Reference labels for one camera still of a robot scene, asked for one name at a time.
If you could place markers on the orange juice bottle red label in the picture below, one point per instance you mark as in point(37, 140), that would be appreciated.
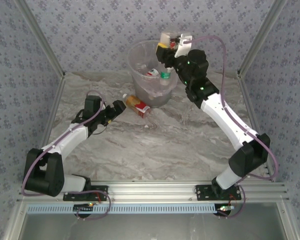
point(136, 102)

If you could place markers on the clear bottle large red label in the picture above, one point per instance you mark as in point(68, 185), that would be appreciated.
point(152, 72)

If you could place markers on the small bottle green label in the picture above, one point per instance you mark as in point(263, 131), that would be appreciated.
point(165, 75)

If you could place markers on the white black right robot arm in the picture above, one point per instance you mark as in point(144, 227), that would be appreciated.
point(222, 115)

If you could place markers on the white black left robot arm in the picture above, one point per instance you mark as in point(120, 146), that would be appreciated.
point(70, 137)

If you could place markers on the clear plastic bin with liner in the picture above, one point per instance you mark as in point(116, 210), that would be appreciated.
point(145, 95)

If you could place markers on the small circuit board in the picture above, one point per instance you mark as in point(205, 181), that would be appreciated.
point(223, 208)
point(83, 207)

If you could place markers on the aluminium frame post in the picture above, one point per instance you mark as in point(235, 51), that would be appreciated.
point(40, 37)
point(262, 37)

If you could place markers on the aluminium side rail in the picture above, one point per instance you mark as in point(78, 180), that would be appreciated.
point(251, 112)

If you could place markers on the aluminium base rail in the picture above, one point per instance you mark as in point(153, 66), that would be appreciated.
point(152, 191)

